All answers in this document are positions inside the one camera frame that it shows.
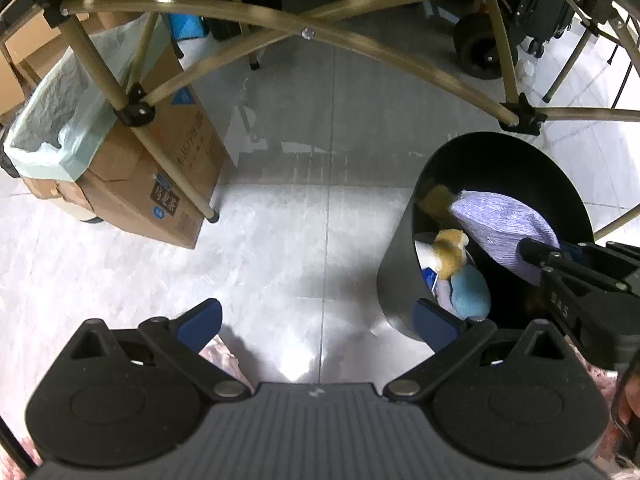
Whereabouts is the purple woven drawstring pouch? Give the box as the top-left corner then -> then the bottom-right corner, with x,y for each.
449,189 -> 561,286

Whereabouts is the plain brown cardboard box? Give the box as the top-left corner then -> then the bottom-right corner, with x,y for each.
0,4 -> 127,117

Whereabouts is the black round trash bin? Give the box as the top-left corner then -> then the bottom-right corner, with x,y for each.
377,131 -> 595,344

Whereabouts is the folding table frame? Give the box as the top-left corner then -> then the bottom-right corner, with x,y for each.
0,0 -> 640,242

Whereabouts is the green plastic liner bag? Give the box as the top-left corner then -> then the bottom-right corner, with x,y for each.
3,24 -> 169,184

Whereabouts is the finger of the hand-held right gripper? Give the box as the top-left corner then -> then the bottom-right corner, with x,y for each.
518,237 -> 566,272

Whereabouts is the cardboard box with liner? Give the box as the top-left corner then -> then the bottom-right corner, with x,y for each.
20,44 -> 227,250

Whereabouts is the light blue plush toy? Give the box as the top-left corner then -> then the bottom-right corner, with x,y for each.
448,262 -> 492,320

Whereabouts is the black hard case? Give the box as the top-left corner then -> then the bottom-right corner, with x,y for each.
509,0 -> 576,59

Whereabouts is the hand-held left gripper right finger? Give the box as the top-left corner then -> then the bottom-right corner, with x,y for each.
382,298 -> 571,404

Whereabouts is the blue flat item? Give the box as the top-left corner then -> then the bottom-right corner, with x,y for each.
167,4 -> 206,41

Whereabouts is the tan fuzzy item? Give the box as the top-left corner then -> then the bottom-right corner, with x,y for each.
418,184 -> 464,221

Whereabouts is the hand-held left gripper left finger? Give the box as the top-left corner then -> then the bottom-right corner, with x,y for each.
70,298 -> 251,402

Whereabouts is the yellow plush toy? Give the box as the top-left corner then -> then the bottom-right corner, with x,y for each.
414,228 -> 471,281

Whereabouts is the black cart wheel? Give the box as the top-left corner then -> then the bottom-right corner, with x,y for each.
452,12 -> 506,81

